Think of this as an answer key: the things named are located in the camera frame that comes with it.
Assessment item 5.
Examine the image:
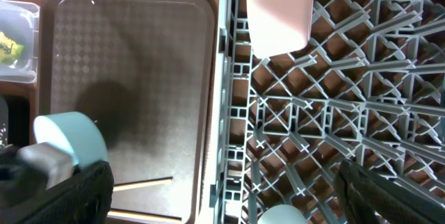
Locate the clear plastic bin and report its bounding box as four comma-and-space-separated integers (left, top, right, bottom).
1, 0, 40, 83

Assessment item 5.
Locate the wooden chopstick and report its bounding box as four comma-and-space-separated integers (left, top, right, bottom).
107, 209, 181, 223
113, 177, 173, 192

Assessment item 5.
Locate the brown serving tray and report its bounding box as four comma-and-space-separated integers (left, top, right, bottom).
38, 0, 214, 223

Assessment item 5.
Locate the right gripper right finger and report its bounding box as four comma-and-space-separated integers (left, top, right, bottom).
333, 160, 444, 224

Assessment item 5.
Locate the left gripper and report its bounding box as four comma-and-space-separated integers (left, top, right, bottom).
1, 143, 74, 211

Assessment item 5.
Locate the pink bowl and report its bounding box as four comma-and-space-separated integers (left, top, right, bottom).
246, 0, 314, 58

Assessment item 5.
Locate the light blue bowl with rice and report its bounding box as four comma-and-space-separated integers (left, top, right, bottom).
33, 111, 108, 169

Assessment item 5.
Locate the black tray bin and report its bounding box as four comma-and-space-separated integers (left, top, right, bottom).
1, 95, 30, 147

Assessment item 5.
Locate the yellow snack wrapper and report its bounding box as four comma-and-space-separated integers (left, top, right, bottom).
0, 32, 24, 65

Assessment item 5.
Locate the grey dishwasher rack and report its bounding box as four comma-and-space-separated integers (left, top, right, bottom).
210, 0, 444, 223

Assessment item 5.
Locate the white cup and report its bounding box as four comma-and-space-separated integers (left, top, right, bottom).
257, 205, 308, 224

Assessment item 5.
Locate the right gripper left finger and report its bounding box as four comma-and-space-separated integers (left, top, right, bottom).
13, 161, 114, 224

